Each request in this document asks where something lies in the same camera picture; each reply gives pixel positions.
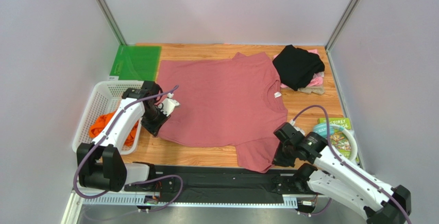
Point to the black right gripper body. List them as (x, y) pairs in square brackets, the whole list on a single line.
[(283, 157)]

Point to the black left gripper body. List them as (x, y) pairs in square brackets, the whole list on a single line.
[(153, 118)]

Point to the dusty red t-shirt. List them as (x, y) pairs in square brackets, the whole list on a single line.
[(230, 102)]

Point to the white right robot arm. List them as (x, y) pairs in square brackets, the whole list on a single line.
[(328, 172)]

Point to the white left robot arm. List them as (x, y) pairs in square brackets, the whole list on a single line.
[(101, 168)]

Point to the green children's book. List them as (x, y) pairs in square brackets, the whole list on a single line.
[(340, 121)]

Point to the white plastic laundry basket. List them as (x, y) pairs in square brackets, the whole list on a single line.
[(105, 98)]

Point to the orange t-shirt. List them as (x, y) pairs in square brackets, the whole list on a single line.
[(103, 120)]

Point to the green plastic folder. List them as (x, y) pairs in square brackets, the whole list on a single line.
[(135, 63)]

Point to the beige folded t-shirt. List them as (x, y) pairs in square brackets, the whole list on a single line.
[(319, 90)]

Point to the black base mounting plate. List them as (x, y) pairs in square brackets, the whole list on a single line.
[(223, 185)]

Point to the pink folded t-shirt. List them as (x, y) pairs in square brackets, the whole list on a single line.
[(317, 79)]

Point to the black folded t-shirt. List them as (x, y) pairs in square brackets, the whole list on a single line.
[(296, 66)]

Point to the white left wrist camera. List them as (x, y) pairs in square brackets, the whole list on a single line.
[(169, 104)]

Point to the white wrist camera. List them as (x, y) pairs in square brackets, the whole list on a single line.
[(293, 123), (169, 104)]

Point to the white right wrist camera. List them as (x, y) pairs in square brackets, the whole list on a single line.
[(293, 123)]

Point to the aluminium frame rail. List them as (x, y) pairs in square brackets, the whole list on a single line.
[(150, 201)]

